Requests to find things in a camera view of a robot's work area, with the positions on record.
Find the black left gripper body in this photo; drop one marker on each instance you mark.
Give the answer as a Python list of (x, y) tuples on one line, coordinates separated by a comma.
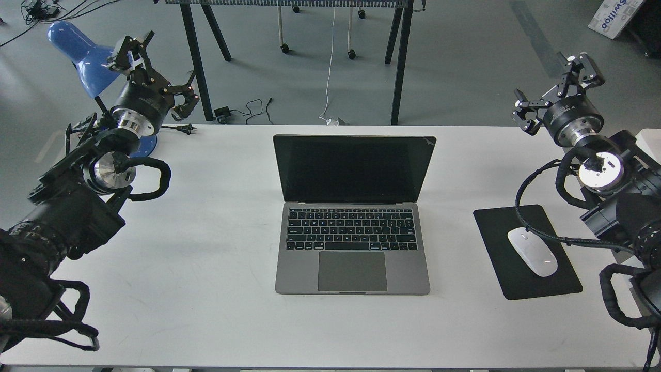
[(139, 106)]

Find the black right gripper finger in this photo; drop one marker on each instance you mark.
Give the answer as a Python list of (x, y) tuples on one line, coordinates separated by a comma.
[(529, 114), (580, 73)]

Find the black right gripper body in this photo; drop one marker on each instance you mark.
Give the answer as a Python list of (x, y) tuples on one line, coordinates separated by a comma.
[(572, 119)]

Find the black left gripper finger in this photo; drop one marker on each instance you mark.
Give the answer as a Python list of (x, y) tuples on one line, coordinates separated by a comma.
[(182, 111), (129, 57)]

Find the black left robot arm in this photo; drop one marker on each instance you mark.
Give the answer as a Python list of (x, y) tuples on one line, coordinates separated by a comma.
[(78, 200)]

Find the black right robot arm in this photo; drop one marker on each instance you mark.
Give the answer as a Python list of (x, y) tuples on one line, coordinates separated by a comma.
[(613, 180)]

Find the black plug on table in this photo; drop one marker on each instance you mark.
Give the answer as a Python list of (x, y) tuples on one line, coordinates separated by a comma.
[(187, 129)]

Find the white cardboard box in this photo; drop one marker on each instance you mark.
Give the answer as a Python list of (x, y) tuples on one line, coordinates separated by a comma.
[(612, 17)]

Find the white computer mouse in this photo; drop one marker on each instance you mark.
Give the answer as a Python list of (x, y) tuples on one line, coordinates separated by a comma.
[(534, 251)]

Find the black mouse pad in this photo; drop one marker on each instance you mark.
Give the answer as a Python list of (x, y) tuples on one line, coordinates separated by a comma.
[(515, 278)]

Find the grey open laptop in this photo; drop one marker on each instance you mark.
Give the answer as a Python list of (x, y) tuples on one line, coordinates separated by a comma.
[(350, 222)]

